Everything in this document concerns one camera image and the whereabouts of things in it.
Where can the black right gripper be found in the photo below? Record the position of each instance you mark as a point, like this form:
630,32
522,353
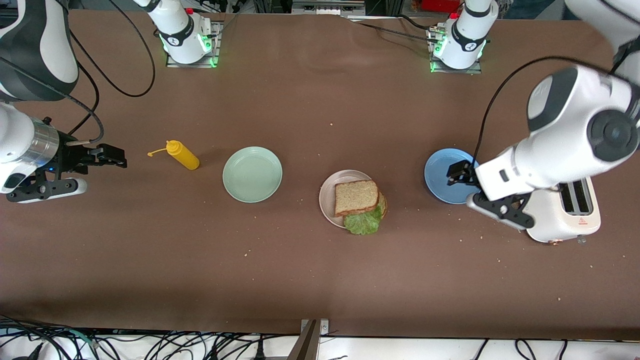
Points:
68,153

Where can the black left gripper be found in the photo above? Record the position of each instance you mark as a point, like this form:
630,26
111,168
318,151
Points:
462,172

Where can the yellow squeeze bottle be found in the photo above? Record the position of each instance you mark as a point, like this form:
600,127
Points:
185,157

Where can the green lettuce leaf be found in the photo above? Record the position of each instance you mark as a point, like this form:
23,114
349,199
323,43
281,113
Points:
364,222

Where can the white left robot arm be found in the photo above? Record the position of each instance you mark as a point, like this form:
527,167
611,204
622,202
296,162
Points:
575,130

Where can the blue plate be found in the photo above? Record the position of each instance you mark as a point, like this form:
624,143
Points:
440,180

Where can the beige plate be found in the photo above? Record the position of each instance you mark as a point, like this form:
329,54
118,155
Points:
327,200

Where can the pale green plate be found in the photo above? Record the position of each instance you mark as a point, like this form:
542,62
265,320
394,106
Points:
252,175

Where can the white toaster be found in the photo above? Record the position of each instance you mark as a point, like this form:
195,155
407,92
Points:
565,220

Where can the red box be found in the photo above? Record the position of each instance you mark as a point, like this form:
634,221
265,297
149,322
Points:
440,5

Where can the grey metal box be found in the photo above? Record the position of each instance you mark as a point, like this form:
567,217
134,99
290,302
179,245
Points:
325,7

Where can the grey aluminium profile beam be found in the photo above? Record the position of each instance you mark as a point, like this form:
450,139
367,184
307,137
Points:
305,347

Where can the black power plug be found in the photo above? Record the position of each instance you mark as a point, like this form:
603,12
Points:
259,351

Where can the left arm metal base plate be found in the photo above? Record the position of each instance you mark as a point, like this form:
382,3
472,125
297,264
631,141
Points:
470,71

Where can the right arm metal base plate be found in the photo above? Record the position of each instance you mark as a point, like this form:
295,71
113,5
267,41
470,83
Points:
172,64

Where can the silver metal bracket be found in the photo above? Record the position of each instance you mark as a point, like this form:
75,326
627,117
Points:
324,327

